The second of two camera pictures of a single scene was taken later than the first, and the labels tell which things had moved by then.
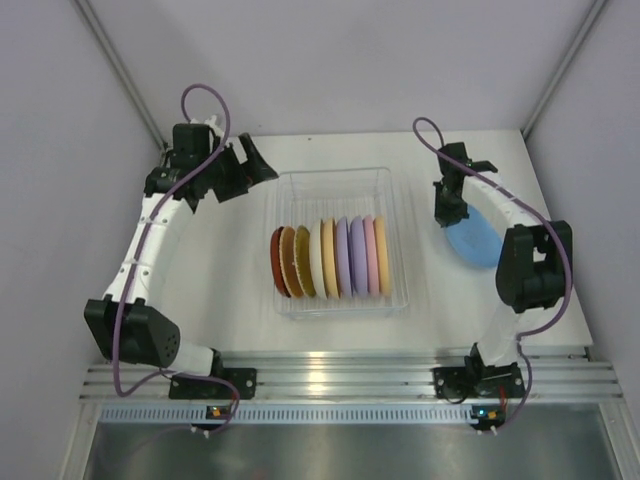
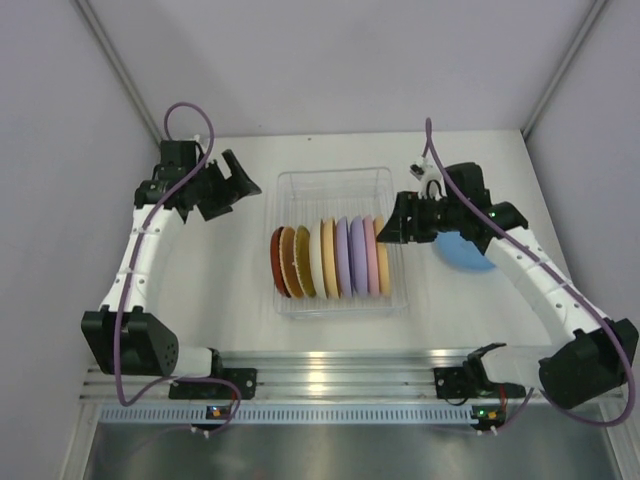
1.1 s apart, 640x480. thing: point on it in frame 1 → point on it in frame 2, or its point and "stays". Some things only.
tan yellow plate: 382,255 stays
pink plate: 371,255 stays
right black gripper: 444,216 → 401,230
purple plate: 358,256 stays
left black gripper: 236,167 → 218,187
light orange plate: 329,259 stays
